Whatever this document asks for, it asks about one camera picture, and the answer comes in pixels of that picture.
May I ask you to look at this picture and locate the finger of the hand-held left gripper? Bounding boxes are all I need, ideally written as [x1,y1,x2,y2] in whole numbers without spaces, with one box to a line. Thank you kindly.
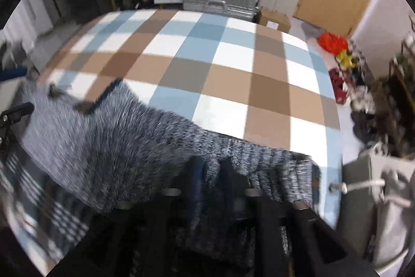
[0,67,29,83]
[0,102,35,154]

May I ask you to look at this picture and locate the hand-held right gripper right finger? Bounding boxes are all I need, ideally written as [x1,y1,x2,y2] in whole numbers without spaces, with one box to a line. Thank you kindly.
[220,159,381,277]

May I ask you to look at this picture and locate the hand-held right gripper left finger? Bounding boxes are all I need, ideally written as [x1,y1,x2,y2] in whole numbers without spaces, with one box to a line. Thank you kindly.
[49,156,210,277]

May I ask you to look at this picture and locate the plaid fleece garment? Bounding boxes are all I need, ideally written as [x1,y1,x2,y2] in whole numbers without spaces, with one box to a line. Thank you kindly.
[0,79,321,268]

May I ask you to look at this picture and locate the checked tablecloth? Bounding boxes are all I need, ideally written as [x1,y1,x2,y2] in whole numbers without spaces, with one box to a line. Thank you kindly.
[36,9,344,229]

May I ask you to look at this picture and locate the grey ottoman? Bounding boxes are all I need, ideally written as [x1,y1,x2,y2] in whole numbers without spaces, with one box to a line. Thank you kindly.
[335,155,409,268]

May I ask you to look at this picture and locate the red slippers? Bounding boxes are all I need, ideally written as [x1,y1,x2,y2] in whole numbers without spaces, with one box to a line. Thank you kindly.
[328,67,350,104]

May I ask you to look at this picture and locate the grey hoodie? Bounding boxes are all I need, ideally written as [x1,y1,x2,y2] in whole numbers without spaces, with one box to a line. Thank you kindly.
[329,144,415,209]

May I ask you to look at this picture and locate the yellow shoe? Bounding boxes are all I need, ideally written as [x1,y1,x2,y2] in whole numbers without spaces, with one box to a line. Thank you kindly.
[337,51,355,67]

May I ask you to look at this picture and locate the small closed cardboard box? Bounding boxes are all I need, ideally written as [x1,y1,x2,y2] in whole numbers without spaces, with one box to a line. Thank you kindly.
[259,8,291,34]

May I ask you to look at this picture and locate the red plastic bag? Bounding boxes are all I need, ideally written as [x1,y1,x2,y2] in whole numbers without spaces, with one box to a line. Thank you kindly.
[318,32,349,52]

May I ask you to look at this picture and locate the silver suitcase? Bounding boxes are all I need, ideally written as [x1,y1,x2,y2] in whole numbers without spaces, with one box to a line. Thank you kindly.
[183,0,258,21]

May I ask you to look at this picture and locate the wooden shoe rack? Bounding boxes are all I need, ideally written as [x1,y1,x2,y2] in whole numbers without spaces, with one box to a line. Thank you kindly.
[373,16,415,157]

